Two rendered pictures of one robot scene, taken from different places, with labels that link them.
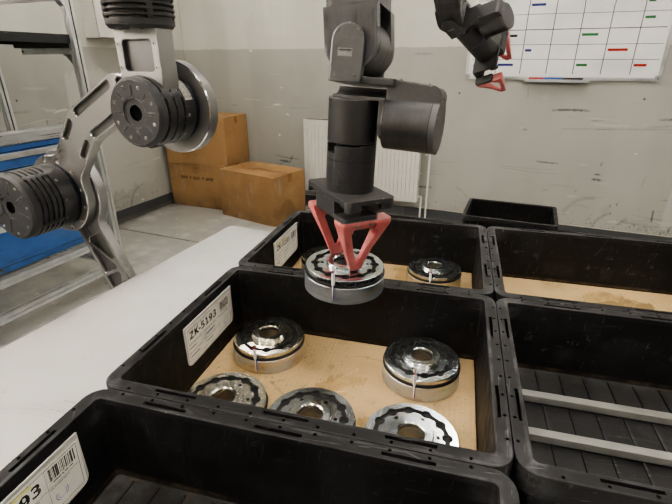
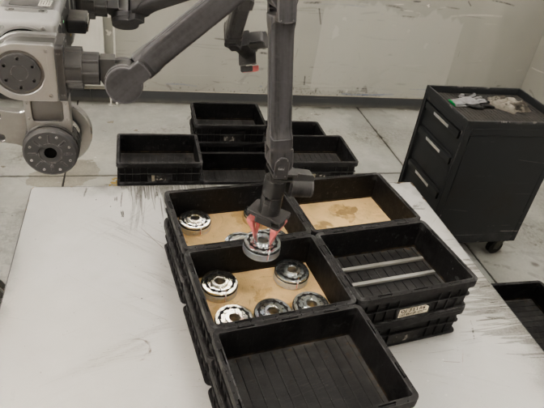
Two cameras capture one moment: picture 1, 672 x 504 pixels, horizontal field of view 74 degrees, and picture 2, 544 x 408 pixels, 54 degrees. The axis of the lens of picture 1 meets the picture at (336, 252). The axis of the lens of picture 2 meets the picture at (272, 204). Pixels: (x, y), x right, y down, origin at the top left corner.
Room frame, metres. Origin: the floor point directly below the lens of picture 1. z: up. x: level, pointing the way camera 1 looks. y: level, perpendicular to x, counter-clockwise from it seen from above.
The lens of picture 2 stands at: (-0.36, 0.72, 1.89)
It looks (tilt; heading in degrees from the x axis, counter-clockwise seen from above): 34 degrees down; 320
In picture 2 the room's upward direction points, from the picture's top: 9 degrees clockwise
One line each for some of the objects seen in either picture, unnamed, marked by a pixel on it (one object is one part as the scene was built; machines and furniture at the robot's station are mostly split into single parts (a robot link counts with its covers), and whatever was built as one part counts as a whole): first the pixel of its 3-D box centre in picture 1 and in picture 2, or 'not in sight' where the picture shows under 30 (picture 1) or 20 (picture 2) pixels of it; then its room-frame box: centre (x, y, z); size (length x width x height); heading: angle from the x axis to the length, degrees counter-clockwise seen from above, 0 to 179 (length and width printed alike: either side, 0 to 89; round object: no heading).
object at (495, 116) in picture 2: not in sight; (468, 175); (1.03, -1.88, 0.45); 0.60 x 0.45 x 0.90; 67
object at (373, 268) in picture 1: (344, 265); (262, 241); (0.53, -0.01, 0.99); 0.10 x 0.10 x 0.01
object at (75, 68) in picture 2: not in sight; (79, 67); (0.73, 0.38, 1.45); 0.09 x 0.08 x 0.12; 157
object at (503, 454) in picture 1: (327, 341); (268, 278); (0.45, 0.01, 0.92); 0.40 x 0.30 x 0.02; 75
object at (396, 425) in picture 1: (410, 434); (312, 303); (0.36, -0.08, 0.86); 0.05 x 0.05 x 0.01
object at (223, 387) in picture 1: (223, 397); (234, 317); (0.42, 0.13, 0.86); 0.05 x 0.05 x 0.01
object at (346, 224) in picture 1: (351, 231); (269, 228); (0.51, -0.02, 1.04); 0.07 x 0.07 x 0.09; 28
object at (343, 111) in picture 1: (358, 120); (276, 185); (0.52, -0.03, 1.17); 0.07 x 0.06 x 0.07; 67
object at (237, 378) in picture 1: (223, 401); (234, 319); (0.42, 0.13, 0.86); 0.10 x 0.10 x 0.01
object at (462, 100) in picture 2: not in sight; (469, 99); (1.15, -1.80, 0.88); 0.25 x 0.19 x 0.03; 67
